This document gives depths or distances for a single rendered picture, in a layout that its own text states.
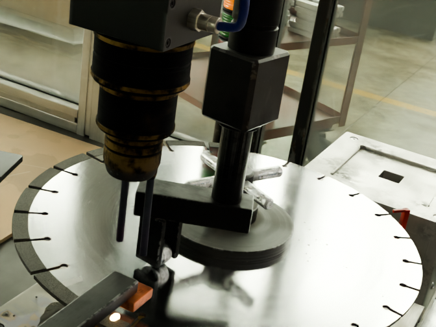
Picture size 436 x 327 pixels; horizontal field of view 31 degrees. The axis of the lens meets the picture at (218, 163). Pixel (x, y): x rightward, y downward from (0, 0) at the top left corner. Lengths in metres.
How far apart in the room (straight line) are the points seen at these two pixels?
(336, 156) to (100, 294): 0.52
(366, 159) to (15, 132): 0.58
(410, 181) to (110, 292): 0.53
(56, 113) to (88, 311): 0.86
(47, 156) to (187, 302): 0.69
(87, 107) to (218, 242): 0.70
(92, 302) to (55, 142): 0.78
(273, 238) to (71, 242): 0.16
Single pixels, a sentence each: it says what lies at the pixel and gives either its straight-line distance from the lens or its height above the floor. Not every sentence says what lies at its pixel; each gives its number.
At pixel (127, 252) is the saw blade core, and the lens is 0.60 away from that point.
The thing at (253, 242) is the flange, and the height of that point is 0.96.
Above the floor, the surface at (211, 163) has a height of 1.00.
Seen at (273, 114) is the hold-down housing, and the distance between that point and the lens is 0.53.
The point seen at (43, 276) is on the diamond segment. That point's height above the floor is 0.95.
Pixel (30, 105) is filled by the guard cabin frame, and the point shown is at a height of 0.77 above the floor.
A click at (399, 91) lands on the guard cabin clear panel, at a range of 1.06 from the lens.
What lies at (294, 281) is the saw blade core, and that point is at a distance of 0.60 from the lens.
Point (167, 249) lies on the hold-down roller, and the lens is 0.58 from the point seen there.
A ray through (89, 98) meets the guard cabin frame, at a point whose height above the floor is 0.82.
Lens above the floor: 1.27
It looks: 24 degrees down
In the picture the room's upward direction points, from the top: 9 degrees clockwise
